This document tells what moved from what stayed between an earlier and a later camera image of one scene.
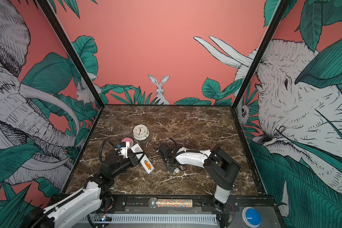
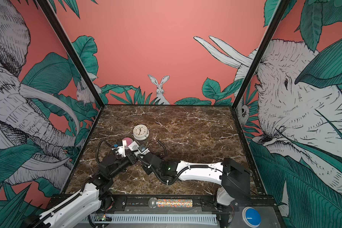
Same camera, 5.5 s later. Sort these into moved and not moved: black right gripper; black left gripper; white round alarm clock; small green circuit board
Moved: black right gripper
Not moved: black left gripper; small green circuit board; white round alarm clock
